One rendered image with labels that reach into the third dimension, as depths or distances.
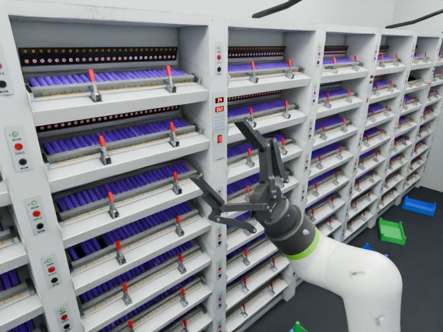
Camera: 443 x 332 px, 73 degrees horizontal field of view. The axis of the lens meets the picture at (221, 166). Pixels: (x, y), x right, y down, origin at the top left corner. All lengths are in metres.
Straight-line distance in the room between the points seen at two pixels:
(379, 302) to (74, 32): 1.10
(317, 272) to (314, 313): 1.75
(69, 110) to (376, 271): 0.84
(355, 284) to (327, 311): 1.84
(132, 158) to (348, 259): 0.74
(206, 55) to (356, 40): 1.40
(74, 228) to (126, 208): 0.18
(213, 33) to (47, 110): 0.63
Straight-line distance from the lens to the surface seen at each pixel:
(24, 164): 0.96
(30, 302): 1.21
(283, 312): 2.37
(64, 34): 1.16
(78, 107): 0.97
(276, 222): 0.59
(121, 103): 1.01
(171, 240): 1.32
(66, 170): 1.03
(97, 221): 1.12
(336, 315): 2.45
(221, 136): 1.27
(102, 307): 1.37
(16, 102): 0.93
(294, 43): 1.79
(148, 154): 1.10
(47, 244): 1.08
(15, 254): 1.08
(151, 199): 1.20
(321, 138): 2.02
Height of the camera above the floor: 1.74
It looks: 22 degrees down
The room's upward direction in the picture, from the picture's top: straight up
